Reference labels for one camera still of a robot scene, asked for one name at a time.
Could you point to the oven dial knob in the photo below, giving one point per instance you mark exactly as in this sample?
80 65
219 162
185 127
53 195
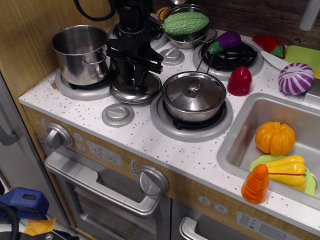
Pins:
151 181
58 136

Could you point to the purple white toy onion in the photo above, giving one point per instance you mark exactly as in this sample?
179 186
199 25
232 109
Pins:
296 78

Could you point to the front silver counter knob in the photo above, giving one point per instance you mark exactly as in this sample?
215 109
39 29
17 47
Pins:
117 115

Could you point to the silver faucet pipe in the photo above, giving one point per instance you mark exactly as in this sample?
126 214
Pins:
310 15

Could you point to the green toy bitter gourd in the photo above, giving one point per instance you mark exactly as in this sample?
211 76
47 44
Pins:
184 23

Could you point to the silver oven door handle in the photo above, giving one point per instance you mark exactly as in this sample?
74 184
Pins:
87 178

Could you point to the back right stove burner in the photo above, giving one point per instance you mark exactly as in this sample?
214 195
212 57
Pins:
223 64

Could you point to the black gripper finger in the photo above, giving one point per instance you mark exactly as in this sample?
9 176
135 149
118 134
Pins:
126 69
140 73

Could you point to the red toy pepper half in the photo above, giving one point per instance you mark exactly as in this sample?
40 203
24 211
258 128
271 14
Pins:
240 82

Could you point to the left oven dial knob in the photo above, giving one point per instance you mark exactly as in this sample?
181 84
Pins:
58 136

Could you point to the blue device on floor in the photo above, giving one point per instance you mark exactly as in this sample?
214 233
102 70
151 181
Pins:
26 203

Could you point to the grey fridge door handle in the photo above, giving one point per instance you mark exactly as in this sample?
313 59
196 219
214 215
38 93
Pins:
9 123

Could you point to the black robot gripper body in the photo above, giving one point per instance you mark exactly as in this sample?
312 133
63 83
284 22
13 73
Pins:
135 49

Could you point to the green toy cutting board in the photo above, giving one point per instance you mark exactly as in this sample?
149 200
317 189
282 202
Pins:
308 56

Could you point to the purple toy eggplant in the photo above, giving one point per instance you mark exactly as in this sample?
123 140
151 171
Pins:
227 40

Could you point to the yellow toy at back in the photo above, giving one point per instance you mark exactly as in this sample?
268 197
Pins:
163 12

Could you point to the light green toy plate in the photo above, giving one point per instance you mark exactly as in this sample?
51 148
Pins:
309 180

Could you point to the small steel pan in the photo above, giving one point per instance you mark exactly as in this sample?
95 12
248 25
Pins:
192 116

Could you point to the white toy knife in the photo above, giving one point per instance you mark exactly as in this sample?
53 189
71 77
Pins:
275 61

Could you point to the red toy chili pepper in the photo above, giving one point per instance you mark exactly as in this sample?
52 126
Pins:
270 45

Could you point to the silver counter knob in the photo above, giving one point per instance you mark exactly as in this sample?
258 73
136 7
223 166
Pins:
172 56
117 115

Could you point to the front left stove burner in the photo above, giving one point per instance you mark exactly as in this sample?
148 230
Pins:
92 92

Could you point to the back silver counter knob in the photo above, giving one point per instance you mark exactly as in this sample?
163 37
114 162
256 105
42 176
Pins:
172 56

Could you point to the right cabinet door handle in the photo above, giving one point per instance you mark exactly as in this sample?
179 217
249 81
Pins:
187 229

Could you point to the tall steel stock pot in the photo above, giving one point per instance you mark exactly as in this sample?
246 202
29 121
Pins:
80 52

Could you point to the steel lid on pan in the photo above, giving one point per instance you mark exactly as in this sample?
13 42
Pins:
194 93

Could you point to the steel bowl at back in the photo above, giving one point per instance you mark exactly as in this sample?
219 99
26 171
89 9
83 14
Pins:
190 41

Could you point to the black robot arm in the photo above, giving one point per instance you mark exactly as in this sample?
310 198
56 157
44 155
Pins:
135 16

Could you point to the front right stove burner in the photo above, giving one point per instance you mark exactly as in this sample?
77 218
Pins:
192 132

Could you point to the yellow paper scrap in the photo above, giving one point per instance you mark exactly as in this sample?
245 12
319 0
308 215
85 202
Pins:
39 226

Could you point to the orange toy carrot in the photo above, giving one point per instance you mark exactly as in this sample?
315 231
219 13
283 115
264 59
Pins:
256 185

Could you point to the orange toy pumpkin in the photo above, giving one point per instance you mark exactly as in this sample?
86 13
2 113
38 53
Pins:
275 138

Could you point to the steel pot lid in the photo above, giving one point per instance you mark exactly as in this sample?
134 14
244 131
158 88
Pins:
129 93

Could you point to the yellow toy banana bunch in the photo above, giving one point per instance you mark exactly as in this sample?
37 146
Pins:
289 171

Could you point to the right oven dial knob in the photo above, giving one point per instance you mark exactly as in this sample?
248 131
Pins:
151 181

